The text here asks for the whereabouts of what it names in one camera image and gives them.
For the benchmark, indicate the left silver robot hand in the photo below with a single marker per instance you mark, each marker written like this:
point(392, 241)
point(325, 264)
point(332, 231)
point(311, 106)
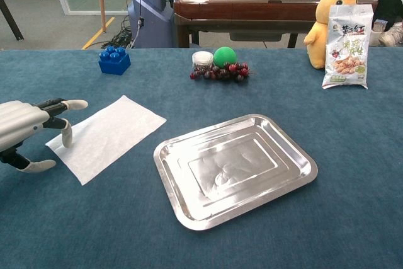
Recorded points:
point(19, 121)

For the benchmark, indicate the white paper napkin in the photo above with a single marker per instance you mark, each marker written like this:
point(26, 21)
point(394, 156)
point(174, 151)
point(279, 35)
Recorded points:
point(110, 133)

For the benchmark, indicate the silver metal tray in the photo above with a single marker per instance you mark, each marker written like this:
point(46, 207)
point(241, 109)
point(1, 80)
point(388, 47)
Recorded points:
point(236, 171)

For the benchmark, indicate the black slanted table leg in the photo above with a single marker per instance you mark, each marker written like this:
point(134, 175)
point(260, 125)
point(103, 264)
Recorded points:
point(11, 18)

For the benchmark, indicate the blue toy building block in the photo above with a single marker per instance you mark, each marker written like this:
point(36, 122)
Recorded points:
point(115, 62)

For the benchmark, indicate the blue table cloth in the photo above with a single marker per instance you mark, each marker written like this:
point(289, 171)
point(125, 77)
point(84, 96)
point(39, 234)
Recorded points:
point(94, 218)

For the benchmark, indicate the bunch of red grapes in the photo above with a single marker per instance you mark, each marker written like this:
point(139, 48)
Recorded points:
point(223, 73)

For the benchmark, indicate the green ball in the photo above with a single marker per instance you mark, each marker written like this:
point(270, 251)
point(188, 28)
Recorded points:
point(225, 56)

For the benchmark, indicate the brown mahjong table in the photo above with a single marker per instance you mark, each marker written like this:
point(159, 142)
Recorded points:
point(252, 10)

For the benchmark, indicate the yellow plush duck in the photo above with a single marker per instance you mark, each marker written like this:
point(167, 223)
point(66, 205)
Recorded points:
point(321, 29)

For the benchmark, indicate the white peanut snack bag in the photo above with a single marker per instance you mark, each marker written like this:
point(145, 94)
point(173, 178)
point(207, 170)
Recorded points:
point(348, 48)

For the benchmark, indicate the white sneaker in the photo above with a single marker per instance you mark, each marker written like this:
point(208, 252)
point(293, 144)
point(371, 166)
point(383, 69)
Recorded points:
point(392, 34)

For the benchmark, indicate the person in black trousers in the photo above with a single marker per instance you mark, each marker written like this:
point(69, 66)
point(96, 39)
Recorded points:
point(390, 4)

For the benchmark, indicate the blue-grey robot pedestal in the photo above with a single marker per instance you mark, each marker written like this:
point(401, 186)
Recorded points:
point(151, 29)

